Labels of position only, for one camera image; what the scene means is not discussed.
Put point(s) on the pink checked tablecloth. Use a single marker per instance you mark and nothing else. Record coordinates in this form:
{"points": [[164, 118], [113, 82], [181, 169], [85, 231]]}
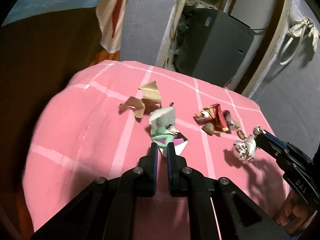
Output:
{"points": [[82, 141]]}

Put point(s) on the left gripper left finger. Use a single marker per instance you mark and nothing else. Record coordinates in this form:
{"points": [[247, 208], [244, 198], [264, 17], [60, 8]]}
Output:
{"points": [[150, 169]]}

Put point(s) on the green white wrapper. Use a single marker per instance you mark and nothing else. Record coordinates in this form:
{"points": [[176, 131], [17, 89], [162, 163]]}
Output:
{"points": [[163, 130]]}

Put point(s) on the grey washing machine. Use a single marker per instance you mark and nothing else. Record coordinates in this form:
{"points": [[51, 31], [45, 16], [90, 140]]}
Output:
{"points": [[214, 46]]}

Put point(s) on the person's right hand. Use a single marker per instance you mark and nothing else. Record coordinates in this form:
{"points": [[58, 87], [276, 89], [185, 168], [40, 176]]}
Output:
{"points": [[294, 215]]}

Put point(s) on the blue striped towel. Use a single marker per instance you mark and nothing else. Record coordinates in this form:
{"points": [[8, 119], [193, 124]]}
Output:
{"points": [[110, 15]]}

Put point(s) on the brown paper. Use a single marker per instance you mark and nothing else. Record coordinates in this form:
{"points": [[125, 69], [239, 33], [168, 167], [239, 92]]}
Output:
{"points": [[150, 101]]}

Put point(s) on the wooden door frame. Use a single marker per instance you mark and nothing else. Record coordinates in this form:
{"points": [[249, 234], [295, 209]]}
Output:
{"points": [[265, 17]]}

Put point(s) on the white printed wrapper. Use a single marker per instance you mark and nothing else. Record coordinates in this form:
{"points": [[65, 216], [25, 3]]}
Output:
{"points": [[244, 150]]}

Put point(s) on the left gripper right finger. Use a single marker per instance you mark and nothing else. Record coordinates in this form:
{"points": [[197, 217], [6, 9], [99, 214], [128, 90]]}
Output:
{"points": [[217, 208]]}

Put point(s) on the white rubber gloves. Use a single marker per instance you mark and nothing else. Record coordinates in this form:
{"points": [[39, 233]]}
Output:
{"points": [[305, 26]]}

